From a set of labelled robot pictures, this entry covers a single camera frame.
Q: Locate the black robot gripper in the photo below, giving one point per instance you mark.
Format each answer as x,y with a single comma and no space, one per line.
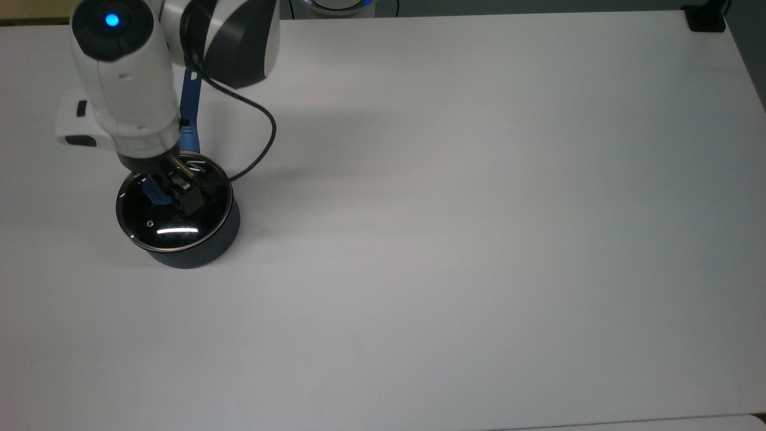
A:
143,163

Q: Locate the glass lid with blue knob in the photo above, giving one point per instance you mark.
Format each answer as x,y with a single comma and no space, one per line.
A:
179,231

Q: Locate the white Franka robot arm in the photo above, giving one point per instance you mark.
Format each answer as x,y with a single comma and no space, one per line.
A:
125,78

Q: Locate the yellow wooden board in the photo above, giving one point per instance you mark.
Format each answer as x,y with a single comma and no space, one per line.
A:
30,9

